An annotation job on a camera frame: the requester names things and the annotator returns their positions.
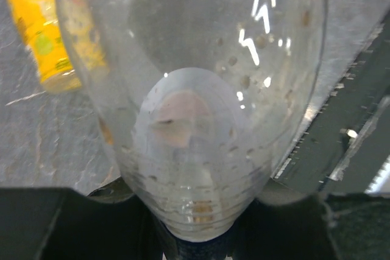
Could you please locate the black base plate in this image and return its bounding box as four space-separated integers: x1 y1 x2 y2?
274 15 389 193

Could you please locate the clear blue label bottle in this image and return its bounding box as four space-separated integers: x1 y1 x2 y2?
55 0 327 242

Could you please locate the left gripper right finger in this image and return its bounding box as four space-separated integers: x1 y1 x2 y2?
226 193 389 260

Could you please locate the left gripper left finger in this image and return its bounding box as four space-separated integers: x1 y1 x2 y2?
1 180 169 259

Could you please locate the white cable duct rail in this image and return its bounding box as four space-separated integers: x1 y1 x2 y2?
365 156 390 194

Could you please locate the yellow juice bottle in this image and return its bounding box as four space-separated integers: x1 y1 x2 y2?
0 0 109 94

